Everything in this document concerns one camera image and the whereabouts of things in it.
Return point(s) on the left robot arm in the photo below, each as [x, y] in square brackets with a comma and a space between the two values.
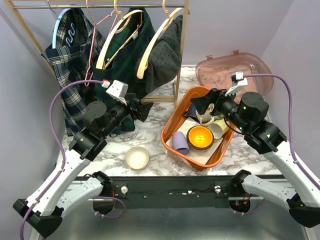
[45, 209]

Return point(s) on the navy beige plaid skirt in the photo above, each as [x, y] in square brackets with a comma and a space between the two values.
[69, 61]

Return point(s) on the floral green-inside mug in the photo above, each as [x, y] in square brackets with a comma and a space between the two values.
[206, 119]

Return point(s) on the wooden hanger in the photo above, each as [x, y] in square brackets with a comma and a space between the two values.
[143, 65]
[121, 34]

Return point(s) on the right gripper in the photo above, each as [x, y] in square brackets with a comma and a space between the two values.
[201, 103]

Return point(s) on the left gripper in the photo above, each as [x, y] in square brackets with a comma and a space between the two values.
[143, 108]

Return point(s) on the white bowl on table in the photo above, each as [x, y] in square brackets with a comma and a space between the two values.
[137, 158]

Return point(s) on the green plaid skirt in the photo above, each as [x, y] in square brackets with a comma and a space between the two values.
[123, 67]

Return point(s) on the dark grey dotted skirt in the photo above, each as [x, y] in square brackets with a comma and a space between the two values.
[165, 59]

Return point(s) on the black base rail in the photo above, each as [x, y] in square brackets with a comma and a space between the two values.
[161, 192]

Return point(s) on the lavender cup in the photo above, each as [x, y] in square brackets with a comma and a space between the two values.
[179, 143]

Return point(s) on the dark blue mug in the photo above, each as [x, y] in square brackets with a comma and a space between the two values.
[191, 113]

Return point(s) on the pink wire hanger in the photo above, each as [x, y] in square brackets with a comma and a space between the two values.
[89, 72]

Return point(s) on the light blue hanger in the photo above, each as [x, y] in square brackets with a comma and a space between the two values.
[56, 26]

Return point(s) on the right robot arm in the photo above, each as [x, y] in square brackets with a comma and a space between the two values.
[302, 200]

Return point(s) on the orange plastic bin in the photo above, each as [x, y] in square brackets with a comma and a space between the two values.
[175, 122]

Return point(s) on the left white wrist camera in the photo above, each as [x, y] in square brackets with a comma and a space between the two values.
[118, 90]

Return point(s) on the yellow bowl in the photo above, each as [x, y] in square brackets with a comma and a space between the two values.
[200, 138]

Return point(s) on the pale yellow cup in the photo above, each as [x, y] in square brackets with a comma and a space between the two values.
[218, 128]

